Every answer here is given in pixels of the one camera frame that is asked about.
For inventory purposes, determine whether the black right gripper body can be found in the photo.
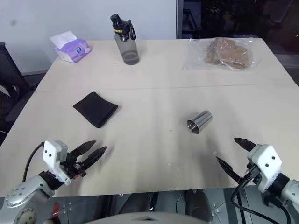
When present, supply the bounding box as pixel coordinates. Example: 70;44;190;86
242;163;261;185

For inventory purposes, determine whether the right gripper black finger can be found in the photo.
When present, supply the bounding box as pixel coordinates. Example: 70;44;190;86
216;156;244;184
234;137;256;153

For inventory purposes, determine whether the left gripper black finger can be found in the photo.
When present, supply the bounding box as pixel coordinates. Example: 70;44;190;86
69;140;97;162
81;146;107;173

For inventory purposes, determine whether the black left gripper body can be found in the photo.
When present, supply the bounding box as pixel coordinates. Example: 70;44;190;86
59;152;88;180

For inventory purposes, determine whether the clear plastic zip bag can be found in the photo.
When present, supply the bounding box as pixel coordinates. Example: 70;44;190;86
182;37;263;72

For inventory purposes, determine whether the black folded cloth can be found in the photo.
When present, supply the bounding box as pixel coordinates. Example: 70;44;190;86
72;91;119;129

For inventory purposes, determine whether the stainless steel cup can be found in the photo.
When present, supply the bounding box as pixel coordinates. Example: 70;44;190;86
186;110;214;136

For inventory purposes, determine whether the pale robot torso edge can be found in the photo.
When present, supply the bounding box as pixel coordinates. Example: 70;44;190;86
88;210;211;224

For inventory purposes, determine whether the brown folded cloth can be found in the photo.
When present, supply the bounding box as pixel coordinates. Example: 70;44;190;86
205;38;251;70

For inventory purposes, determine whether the purple tissue pack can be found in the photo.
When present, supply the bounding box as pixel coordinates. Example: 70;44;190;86
49;30;93;64

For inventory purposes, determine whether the black office chair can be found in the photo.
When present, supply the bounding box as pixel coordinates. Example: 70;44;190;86
0;42;36;134

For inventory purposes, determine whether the grey transparent sports water bottle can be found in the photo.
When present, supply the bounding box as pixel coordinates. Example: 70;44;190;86
110;14;140;66

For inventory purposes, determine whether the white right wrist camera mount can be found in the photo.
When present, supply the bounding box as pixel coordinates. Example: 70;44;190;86
247;144;284;193

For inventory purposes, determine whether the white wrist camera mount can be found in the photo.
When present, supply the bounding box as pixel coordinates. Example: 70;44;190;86
247;144;284;193
43;140;71;187

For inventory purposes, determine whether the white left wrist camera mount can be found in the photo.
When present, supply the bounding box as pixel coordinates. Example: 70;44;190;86
43;140;71;187

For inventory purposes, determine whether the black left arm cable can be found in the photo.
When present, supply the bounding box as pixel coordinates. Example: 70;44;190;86
22;142;45;182

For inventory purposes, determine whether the grey window frame post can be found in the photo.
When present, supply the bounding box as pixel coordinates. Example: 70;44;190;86
176;0;185;40

